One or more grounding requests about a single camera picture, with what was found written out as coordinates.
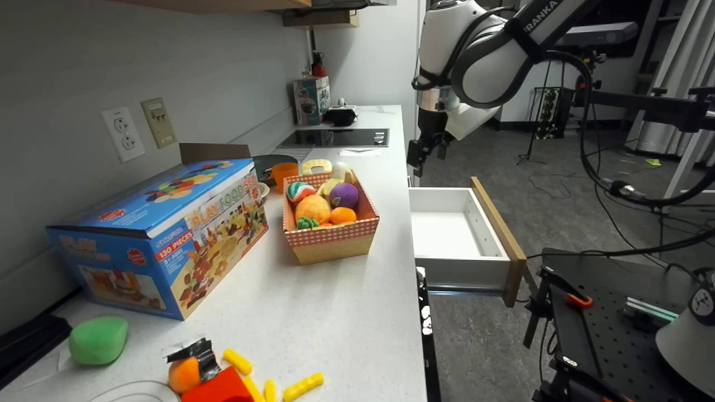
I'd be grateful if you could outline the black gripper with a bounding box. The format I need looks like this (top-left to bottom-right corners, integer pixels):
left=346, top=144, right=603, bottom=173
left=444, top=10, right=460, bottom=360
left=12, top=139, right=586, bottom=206
left=406, top=105, right=456, bottom=178

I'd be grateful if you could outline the white drawer with wooden front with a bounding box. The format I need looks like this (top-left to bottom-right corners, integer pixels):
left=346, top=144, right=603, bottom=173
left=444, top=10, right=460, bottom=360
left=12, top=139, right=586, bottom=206
left=406, top=173, right=530, bottom=308

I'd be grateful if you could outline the purple plush toy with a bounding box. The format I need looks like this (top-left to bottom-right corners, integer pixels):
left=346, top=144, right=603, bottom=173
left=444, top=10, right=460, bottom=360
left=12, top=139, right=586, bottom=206
left=329, top=180, right=364, bottom=212

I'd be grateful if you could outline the yellow banana plushy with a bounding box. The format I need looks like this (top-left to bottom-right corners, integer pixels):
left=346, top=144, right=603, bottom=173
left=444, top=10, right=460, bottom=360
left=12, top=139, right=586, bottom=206
left=317, top=160, right=357, bottom=198

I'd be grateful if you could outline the black induction cooktop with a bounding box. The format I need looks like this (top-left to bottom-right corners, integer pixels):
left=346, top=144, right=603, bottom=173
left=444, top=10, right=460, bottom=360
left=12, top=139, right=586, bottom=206
left=278, top=124, right=392, bottom=150

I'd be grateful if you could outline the black pot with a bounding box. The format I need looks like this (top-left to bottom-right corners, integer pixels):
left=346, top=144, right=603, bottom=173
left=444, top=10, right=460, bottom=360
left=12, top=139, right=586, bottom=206
left=319, top=103, right=359, bottom=128

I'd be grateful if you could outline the small orange plush fruit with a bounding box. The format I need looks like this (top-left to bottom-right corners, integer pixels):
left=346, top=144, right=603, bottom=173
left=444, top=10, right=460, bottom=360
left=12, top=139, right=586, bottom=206
left=326, top=206, right=359, bottom=227

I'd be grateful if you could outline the black tripod rack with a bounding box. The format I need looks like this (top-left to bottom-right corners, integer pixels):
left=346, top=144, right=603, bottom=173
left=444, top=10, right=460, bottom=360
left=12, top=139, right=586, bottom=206
left=521, top=81, right=577, bottom=163

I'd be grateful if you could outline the large orange plush fruit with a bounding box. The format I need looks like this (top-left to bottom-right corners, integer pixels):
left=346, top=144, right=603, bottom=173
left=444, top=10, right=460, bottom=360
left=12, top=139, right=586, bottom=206
left=295, top=195, right=333, bottom=225

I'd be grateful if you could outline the red patterned cardboard basket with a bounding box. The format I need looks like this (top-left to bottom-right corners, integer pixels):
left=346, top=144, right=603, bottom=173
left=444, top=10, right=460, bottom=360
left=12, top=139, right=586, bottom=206
left=280, top=165, right=382, bottom=267

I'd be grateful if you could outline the gray countertop appliance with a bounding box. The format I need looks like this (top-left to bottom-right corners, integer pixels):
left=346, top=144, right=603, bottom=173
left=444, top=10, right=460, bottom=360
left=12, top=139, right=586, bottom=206
left=288, top=76, right=336, bottom=128

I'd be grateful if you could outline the red white green plush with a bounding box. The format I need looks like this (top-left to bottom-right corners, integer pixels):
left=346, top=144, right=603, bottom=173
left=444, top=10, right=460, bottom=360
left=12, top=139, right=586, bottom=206
left=286, top=178, right=319, bottom=207

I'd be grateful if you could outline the red bottle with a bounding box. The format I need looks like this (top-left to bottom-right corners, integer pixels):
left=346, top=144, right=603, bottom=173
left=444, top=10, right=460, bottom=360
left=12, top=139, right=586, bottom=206
left=308, top=52, right=332, bottom=81

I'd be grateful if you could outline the black dishwasher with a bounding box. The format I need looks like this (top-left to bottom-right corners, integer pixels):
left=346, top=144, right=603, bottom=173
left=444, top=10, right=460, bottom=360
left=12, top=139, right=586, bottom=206
left=414, top=263, right=444, bottom=402

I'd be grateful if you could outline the white stand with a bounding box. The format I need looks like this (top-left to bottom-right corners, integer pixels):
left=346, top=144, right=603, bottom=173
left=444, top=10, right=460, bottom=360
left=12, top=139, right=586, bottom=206
left=660, top=128, right=715, bottom=206

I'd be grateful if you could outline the wooden upper cabinet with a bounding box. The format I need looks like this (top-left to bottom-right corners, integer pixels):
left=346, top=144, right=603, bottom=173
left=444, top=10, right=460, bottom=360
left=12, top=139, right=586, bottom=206
left=122, top=0, right=362, bottom=28

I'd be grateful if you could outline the black perforated robot cart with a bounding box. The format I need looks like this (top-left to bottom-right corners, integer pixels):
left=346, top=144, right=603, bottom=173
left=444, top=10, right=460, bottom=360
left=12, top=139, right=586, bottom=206
left=535, top=248, right=715, bottom=402

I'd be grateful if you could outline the light teal pen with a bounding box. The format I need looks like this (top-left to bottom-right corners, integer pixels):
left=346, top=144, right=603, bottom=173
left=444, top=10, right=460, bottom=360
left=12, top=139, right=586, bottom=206
left=624, top=294, right=681, bottom=323

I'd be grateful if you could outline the blue toy food box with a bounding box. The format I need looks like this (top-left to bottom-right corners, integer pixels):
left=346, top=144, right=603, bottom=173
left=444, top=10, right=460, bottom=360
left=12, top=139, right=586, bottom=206
left=44, top=155, right=272, bottom=321

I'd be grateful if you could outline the black metal clip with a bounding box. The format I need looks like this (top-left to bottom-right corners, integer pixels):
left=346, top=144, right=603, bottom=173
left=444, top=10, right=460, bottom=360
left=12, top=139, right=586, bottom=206
left=164, top=334, right=223, bottom=382

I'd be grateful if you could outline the red toy fries box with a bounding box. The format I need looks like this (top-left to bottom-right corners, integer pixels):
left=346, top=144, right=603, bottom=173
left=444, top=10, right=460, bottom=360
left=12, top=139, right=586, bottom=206
left=178, top=364, right=260, bottom=402

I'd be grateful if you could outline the gray round device with dial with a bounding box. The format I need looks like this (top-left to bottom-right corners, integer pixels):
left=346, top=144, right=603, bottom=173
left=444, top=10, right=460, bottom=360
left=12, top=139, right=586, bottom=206
left=656, top=266, right=715, bottom=400

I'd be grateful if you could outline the orange toy ball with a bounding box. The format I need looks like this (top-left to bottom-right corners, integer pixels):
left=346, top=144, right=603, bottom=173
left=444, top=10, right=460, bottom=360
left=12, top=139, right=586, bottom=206
left=168, top=354, right=203, bottom=396

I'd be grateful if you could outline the green plush pad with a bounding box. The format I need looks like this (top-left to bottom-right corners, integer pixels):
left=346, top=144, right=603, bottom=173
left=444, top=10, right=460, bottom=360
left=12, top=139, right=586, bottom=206
left=68, top=315, right=132, bottom=369

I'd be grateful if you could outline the white plate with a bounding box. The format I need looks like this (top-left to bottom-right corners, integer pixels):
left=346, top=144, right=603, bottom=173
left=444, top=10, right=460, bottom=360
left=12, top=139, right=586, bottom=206
left=87, top=377, right=182, bottom=402

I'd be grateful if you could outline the black flat object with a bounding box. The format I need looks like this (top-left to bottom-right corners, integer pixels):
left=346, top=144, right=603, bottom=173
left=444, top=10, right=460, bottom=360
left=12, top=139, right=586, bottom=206
left=0, top=310, right=75, bottom=391

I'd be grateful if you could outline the black clamp orange handle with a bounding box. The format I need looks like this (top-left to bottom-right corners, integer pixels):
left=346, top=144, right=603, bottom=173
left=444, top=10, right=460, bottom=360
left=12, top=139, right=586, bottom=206
left=511, top=248, right=600, bottom=353

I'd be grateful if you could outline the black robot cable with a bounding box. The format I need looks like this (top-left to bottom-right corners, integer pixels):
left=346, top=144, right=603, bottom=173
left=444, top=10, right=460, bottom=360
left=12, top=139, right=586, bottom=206
left=521, top=42, right=715, bottom=263

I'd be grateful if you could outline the beige light switch plate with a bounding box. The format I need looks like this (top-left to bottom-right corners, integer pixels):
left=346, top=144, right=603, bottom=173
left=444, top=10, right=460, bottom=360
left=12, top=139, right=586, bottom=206
left=138, top=95, right=178, bottom=150

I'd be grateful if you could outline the white wall outlet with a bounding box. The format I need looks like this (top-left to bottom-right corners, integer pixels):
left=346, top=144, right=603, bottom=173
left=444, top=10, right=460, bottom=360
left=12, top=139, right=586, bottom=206
left=101, top=105, right=147, bottom=163

